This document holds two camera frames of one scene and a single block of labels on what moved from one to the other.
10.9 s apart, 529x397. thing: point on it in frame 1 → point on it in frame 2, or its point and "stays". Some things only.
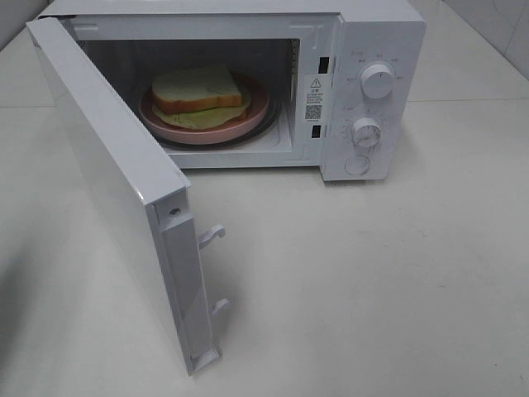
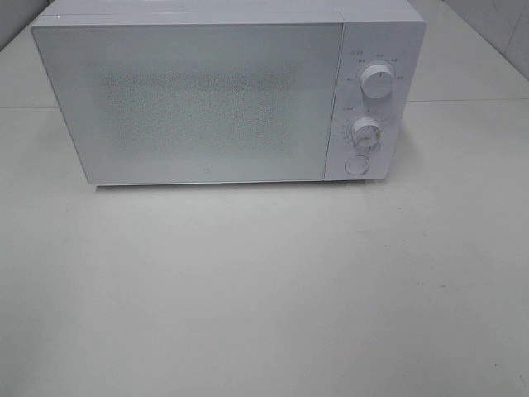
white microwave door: x=142 y=203 → x=169 y=104
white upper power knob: x=376 y=80 stays
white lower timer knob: x=366 y=132 stays
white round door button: x=356 y=165 stays
